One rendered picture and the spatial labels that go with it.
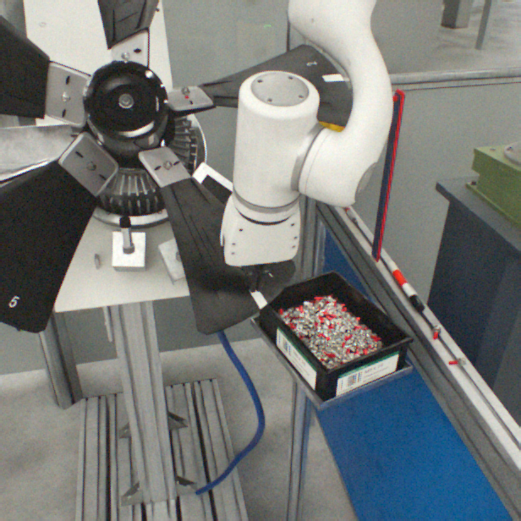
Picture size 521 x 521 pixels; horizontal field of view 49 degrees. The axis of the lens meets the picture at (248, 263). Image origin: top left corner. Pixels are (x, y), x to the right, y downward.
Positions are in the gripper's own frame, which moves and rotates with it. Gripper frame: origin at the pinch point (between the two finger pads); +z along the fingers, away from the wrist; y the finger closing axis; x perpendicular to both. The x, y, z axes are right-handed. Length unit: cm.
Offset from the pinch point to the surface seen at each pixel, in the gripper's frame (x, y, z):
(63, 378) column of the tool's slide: -47, 45, 105
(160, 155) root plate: -19.4, 11.4, -7.7
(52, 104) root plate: -28.2, 26.7, -11.8
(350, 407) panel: -4, -30, 64
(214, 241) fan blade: -5.6, 5.2, -2.3
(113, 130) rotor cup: -17.1, 17.8, -14.6
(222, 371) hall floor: -48, -8, 119
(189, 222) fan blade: -7.6, 8.6, -4.9
